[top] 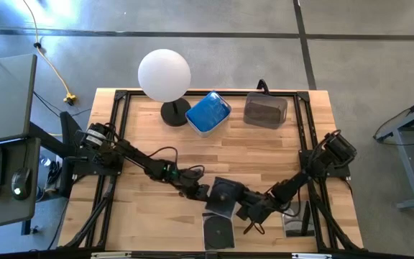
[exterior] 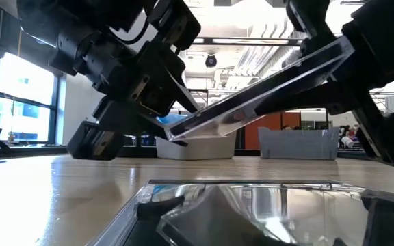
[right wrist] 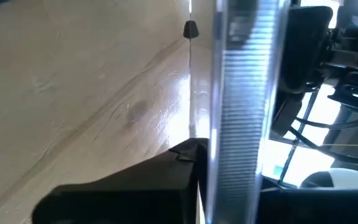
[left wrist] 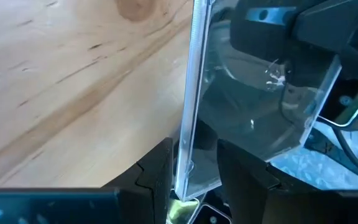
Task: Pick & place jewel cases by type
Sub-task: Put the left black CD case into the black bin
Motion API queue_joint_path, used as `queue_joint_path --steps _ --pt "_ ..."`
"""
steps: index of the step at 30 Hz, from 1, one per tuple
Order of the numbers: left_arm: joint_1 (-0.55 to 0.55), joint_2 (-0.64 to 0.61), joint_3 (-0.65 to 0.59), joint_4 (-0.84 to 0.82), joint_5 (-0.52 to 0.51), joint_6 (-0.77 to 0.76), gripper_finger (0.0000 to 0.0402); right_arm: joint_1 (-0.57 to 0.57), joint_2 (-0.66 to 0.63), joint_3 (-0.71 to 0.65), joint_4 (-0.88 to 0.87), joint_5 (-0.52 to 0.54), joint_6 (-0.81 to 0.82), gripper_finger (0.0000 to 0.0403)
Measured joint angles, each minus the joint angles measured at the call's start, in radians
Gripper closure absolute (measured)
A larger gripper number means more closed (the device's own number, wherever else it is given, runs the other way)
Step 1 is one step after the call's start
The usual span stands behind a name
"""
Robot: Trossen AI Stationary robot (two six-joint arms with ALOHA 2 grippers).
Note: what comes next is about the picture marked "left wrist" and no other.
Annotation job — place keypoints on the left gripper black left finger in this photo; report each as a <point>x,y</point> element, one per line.
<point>148,193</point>

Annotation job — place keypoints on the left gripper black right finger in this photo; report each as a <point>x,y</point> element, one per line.
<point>275,205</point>

